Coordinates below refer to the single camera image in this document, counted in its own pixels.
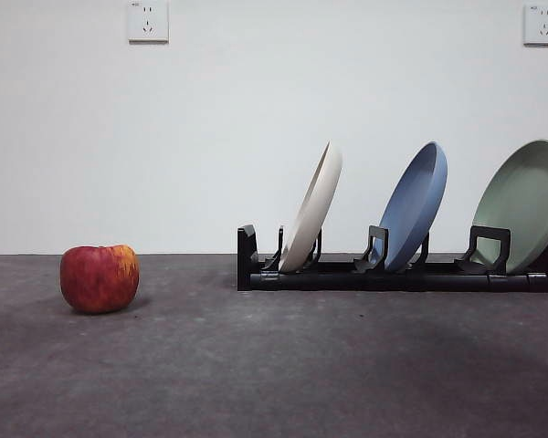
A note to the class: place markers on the blue plate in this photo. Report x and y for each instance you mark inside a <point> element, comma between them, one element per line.
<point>415,205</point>

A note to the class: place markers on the white wall socket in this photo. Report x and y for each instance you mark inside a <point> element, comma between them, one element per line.
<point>148,20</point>
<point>543,25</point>

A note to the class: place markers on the red yellow apple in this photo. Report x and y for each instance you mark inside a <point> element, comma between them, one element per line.
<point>98,280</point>

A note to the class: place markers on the black plate rack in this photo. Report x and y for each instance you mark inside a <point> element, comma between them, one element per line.
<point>347,280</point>

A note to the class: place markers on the green plate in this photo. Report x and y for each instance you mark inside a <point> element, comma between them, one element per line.
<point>520,205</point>

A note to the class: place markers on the cream yellow plate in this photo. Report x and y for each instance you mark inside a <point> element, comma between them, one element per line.
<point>317,201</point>

